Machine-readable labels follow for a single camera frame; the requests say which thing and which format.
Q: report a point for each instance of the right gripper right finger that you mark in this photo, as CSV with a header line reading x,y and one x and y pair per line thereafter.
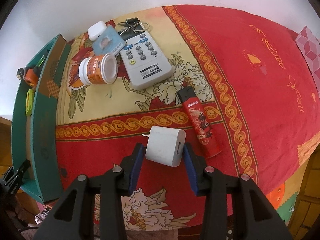
x,y
254,217

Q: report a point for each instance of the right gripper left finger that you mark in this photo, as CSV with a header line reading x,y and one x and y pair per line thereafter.
x,y
72,215

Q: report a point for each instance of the teal cardboard box tray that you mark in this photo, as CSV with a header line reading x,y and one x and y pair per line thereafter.
x,y
33,137

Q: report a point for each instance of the green orange utility cutter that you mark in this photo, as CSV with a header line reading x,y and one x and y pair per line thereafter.
x,y
29,102

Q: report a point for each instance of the orange digital timer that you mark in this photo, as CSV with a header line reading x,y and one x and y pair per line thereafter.
x,y
32,75

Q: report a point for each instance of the white usb wall charger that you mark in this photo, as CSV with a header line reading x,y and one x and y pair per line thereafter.
x,y
165,145

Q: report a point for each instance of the monkey cartoon figurine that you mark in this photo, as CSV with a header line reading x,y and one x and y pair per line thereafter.
x,y
20,73

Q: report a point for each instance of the white orange pill bottle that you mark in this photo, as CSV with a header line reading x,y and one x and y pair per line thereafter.
x,y
98,70

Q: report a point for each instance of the white air conditioner remote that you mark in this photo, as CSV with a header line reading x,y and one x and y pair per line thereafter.
x,y
144,61

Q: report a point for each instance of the blue id card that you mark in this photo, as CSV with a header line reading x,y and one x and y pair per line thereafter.
x,y
109,42

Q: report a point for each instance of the black curved device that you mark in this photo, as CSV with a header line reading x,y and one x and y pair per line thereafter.
x,y
42,59

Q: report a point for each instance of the wooden bedside cabinet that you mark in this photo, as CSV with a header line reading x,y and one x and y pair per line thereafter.
x,y
5,145

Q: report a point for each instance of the red lighter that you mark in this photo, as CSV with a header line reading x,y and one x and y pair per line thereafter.
x,y
202,127

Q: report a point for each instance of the red floral bed blanket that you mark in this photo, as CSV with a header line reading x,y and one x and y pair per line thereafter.
x,y
243,88

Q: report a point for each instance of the white earbuds case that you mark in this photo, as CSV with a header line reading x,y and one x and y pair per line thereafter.
x,y
96,30

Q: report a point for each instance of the pink patterned gift bag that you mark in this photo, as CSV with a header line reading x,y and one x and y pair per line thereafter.
x,y
308,45

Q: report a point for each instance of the bunch of keys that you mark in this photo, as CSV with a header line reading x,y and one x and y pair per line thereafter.
x,y
133,24

